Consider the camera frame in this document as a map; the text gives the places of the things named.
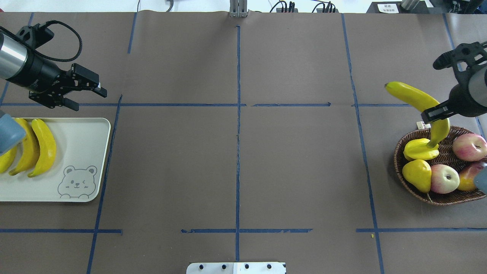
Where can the red yellow mango fruit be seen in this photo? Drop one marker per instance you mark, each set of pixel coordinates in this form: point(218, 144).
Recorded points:
point(468, 174)

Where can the brown wicker basket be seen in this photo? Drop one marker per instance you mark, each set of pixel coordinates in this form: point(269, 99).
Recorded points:
point(446, 157)

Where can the yellow-green banana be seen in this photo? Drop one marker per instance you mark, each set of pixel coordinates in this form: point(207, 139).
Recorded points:
point(7, 159)

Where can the yellow lemon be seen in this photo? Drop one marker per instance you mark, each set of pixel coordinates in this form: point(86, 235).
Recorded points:
point(418, 173)

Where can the black power strip with cables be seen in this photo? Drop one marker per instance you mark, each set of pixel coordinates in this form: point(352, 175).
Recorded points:
point(302, 6)

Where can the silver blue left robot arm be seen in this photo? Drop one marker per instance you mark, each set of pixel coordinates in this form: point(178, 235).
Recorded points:
point(13, 55)

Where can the black box with white label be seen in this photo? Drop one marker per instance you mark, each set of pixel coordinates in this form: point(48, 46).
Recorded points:
point(403, 7)

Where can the white paper basket tag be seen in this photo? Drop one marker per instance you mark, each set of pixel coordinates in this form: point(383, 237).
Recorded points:
point(421, 125)

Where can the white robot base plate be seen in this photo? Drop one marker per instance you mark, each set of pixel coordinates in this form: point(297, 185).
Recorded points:
point(237, 268)

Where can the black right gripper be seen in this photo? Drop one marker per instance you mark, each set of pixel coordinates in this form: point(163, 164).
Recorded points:
point(465, 102)

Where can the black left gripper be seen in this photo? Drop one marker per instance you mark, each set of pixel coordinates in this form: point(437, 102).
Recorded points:
point(39, 78)

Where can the white bear print tray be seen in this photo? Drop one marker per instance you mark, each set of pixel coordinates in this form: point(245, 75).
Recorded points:
point(77, 170)

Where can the yellow star fruit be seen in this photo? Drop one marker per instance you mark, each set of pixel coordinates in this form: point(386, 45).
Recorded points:
point(418, 149)

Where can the pink peach fruit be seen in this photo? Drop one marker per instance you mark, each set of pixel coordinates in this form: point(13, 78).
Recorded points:
point(444, 179)

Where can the grey aluminium frame post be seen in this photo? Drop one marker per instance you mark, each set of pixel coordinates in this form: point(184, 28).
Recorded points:
point(238, 8)

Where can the red apple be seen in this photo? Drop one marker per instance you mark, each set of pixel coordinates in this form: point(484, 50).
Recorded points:
point(470, 147)

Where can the yellow banana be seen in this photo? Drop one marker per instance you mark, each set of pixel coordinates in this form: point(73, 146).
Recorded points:
point(421, 101)
point(47, 145)
point(30, 149)

